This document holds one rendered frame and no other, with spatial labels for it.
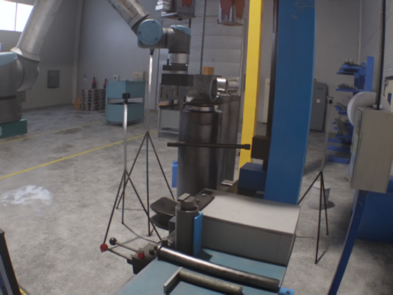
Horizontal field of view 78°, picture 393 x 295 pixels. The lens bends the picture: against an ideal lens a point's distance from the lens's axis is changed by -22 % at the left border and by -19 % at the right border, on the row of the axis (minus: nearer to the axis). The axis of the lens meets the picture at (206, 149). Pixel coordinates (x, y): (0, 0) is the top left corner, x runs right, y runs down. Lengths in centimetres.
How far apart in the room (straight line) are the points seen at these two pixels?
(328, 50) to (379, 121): 1068
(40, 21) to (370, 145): 160
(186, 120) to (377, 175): 98
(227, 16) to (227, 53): 1108
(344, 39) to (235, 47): 464
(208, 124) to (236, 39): 1131
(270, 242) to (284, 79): 67
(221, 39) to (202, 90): 1147
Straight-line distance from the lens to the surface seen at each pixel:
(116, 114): 948
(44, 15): 133
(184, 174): 147
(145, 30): 106
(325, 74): 1197
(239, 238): 99
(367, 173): 150
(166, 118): 764
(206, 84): 140
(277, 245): 97
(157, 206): 148
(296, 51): 126
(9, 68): 119
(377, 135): 147
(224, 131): 281
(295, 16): 129
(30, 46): 133
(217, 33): 1296
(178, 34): 120
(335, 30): 1223
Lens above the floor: 163
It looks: 14 degrees down
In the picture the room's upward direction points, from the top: 4 degrees clockwise
